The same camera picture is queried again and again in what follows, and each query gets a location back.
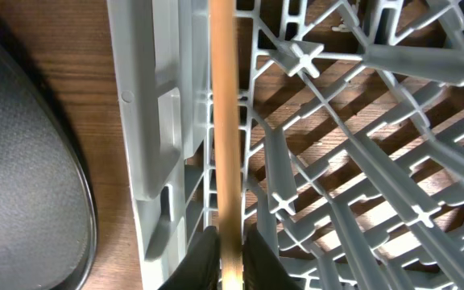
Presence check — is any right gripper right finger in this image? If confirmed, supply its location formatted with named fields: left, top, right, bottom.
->
left=242, top=228, right=300, bottom=290

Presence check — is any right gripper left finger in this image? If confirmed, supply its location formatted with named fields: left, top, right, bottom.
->
left=159, top=226, right=220, bottom=290

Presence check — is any wooden chopstick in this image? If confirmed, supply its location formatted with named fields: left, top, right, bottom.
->
left=209, top=0, right=243, bottom=290

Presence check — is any grey dishwasher rack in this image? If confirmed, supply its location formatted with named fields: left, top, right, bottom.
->
left=107, top=1, right=464, bottom=289

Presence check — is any round black serving tray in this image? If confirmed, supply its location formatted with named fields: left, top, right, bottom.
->
left=0, top=46, right=97, bottom=289

